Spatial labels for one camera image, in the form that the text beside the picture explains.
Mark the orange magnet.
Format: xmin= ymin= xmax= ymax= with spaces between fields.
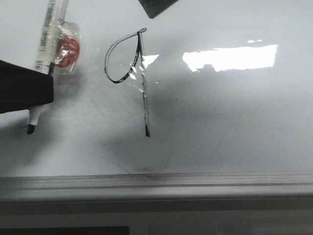
xmin=55 ymin=21 xmax=81 ymax=75

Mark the white whiteboard marker pen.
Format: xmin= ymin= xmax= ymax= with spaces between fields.
xmin=26 ymin=0 xmax=69 ymax=135

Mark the white glossy whiteboard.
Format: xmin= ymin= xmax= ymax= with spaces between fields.
xmin=0 ymin=0 xmax=313 ymax=177

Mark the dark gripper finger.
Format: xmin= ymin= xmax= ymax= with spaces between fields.
xmin=138 ymin=0 xmax=178 ymax=19

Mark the aluminium whiteboard frame rail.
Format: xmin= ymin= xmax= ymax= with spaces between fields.
xmin=0 ymin=172 xmax=313 ymax=203

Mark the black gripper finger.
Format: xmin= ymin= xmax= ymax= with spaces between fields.
xmin=0 ymin=60 xmax=54 ymax=113

